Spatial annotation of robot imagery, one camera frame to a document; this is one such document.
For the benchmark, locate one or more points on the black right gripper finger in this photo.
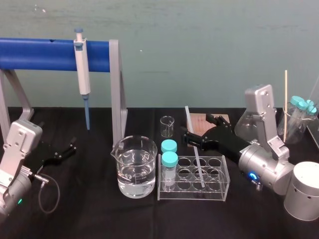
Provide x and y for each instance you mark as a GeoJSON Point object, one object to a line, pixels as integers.
{"type": "Point", "coordinates": [192, 138]}
{"type": "Point", "coordinates": [220, 122]}

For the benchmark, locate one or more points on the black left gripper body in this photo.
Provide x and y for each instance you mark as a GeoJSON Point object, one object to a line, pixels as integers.
{"type": "Point", "coordinates": [41, 156]}

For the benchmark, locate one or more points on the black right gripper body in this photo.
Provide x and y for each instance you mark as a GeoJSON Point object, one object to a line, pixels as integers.
{"type": "Point", "coordinates": [224, 142]}

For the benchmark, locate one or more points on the clear glass stirring rod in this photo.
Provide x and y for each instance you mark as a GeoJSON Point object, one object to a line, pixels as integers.
{"type": "Point", "coordinates": [199, 166]}

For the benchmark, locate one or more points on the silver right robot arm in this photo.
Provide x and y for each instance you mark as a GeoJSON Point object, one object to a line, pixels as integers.
{"type": "Point", "coordinates": [269, 169]}

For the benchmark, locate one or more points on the brown square board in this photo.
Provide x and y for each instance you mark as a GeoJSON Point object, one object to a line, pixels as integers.
{"type": "Point", "coordinates": [199, 123]}

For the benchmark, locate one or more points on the teal capped sample tube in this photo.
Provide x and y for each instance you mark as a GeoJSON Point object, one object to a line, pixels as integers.
{"type": "Point", "coordinates": [169, 161]}
{"type": "Point", "coordinates": [310, 102]}
{"type": "Point", "coordinates": [169, 145]}
{"type": "Point", "coordinates": [295, 100]}
{"type": "Point", "coordinates": [303, 104]}
{"type": "Point", "coordinates": [313, 109]}

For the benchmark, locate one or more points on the clear glass conical flask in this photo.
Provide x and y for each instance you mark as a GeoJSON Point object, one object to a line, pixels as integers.
{"type": "Point", "coordinates": [245, 127]}

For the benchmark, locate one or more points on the small empty glass beaker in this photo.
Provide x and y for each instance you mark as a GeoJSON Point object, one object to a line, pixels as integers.
{"type": "Point", "coordinates": [167, 128]}

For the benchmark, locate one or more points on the clear acrylic tube rack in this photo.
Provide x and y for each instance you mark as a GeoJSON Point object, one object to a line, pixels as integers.
{"type": "Point", "coordinates": [216, 174]}

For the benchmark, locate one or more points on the white and blue pipette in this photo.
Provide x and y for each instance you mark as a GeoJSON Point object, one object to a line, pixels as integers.
{"type": "Point", "coordinates": [83, 74]}

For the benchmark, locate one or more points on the large glass beaker with water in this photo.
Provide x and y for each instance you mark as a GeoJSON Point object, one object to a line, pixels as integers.
{"type": "Point", "coordinates": [135, 171]}

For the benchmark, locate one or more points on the thin wooden stick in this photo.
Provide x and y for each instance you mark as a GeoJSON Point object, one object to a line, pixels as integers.
{"type": "Point", "coordinates": [285, 99]}

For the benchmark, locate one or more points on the blue bar pipette stand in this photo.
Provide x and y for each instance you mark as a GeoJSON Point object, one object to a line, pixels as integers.
{"type": "Point", "coordinates": [45, 53]}

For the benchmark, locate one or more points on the glass beaker holding tubes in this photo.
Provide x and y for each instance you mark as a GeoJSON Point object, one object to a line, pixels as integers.
{"type": "Point", "coordinates": [296, 132]}

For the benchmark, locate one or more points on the black table cloth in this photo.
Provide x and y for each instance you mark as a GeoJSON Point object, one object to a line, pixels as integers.
{"type": "Point", "coordinates": [99, 219]}

